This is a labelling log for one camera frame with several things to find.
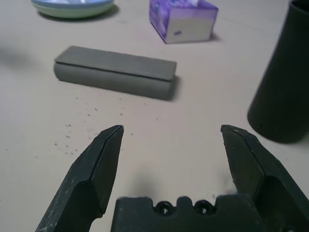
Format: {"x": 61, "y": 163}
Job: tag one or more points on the black plastic cup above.
{"x": 287, "y": 84}

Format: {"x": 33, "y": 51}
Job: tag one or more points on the green plastic plate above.
{"x": 72, "y": 13}

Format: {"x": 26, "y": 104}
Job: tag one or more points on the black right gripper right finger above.
{"x": 272, "y": 183}

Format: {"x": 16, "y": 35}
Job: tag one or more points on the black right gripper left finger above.
{"x": 79, "y": 188}

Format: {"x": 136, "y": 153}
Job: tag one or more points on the grey glasses case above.
{"x": 113, "y": 72}

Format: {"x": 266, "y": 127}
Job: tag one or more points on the purple tissue pack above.
{"x": 188, "y": 26}

